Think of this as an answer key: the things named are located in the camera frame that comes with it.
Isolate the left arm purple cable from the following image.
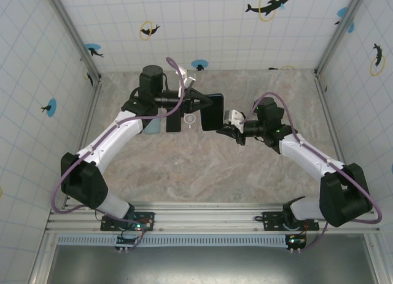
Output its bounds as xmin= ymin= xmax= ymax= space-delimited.
xmin=50 ymin=56 xmax=188 ymax=254

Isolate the grey metal panel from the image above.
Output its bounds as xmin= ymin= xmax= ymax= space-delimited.
xmin=50 ymin=245 xmax=378 ymax=284

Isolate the black phone case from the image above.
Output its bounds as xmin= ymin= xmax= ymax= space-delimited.
xmin=200 ymin=93 xmax=225 ymax=132

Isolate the black smartphone blue edge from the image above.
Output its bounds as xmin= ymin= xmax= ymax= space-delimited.
xmin=200 ymin=93 xmax=225 ymax=132

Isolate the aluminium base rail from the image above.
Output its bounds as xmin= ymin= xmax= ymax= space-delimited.
xmin=45 ymin=203 xmax=381 ymax=235

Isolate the white slotted cable duct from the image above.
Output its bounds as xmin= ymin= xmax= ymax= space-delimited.
xmin=56 ymin=234 xmax=379 ymax=247

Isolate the black smartphone silver edge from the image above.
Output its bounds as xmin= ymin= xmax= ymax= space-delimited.
xmin=165 ymin=107 xmax=182 ymax=133

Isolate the aluminium corner post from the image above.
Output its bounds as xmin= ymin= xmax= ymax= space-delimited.
xmin=45 ymin=0 xmax=103 ymax=82
xmin=313 ymin=0 xmax=369 ymax=75

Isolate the light blue phone case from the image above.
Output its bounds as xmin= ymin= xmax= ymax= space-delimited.
xmin=143 ymin=117 xmax=161 ymax=136

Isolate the aluminium side rail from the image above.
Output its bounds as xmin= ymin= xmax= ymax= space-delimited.
xmin=62 ymin=78 xmax=104 ymax=210
xmin=314 ymin=72 xmax=351 ymax=174

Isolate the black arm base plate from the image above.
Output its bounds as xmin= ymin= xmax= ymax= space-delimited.
xmin=100 ymin=210 xmax=156 ymax=232
xmin=263 ymin=210 xmax=320 ymax=232

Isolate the two dolphins yellow ring sticker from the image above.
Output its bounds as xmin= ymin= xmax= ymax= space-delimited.
xmin=244 ymin=0 xmax=292 ymax=23

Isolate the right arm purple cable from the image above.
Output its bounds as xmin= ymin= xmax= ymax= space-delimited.
xmin=241 ymin=92 xmax=383 ymax=254

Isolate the small black circuit board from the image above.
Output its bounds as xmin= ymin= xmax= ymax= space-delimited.
xmin=115 ymin=233 xmax=144 ymax=251
xmin=285 ymin=234 xmax=307 ymax=250

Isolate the blue circle animal sticker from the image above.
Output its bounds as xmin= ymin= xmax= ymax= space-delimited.
xmin=84 ymin=43 xmax=104 ymax=58
xmin=41 ymin=98 xmax=58 ymax=118
xmin=190 ymin=59 xmax=209 ymax=72
xmin=333 ymin=6 xmax=356 ymax=33

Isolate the aluminium frame leg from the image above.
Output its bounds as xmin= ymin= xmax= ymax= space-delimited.
xmin=365 ymin=233 xmax=393 ymax=284
xmin=29 ymin=233 xmax=59 ymax=284

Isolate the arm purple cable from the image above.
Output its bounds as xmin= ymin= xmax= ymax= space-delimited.
xmin=241 ymin=92 xmax=383 ymax=254
xmin=50 ymin=56 xmax=188 ymax=254

